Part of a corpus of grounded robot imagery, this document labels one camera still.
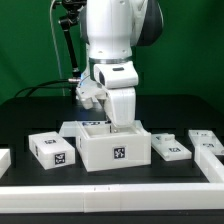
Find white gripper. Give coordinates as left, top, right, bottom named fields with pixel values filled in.
left=94, top=63, right=139, bottom=133

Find white front fence bar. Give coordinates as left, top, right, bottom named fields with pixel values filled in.
left=0, top=183, right=224, bottom=213

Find white fence bar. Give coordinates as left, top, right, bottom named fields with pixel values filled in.
left=0, top=183, right=224, bottom=213
left=194, top=146, right=224, bottom=183

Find white cabinet top block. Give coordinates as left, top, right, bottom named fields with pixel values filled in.
left=28, top=132, right=75, bottom=170

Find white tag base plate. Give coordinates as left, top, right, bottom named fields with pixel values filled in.
left=59, top=120, right=143, bottom=137

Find white left fence block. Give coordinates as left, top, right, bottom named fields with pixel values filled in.
left=0, top=149, right=11, bottom=178

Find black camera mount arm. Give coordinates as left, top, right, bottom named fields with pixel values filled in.
left=53, top=0, right=87, bottom=95

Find black cables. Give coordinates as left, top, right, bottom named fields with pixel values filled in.
left=13, top=78, right=78, bottom=98

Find white cabinet body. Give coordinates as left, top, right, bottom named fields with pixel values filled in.
left=76, top=128, right=151, bottom=172

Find white right fence bar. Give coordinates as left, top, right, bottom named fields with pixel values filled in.
left=194, top=146, right=224, bottom=183

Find grey cable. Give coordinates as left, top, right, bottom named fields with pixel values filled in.
left=49, top=0, right=66, bottom=97

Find white door panel with knob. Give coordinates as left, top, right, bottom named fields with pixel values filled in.
left=151, top=133, right=192, bottom=161

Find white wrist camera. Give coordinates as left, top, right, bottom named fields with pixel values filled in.
left=76, top=83, right=106, bottom=109

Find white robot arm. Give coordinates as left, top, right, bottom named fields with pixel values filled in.
left=77, top=0, right=163, bottom=128

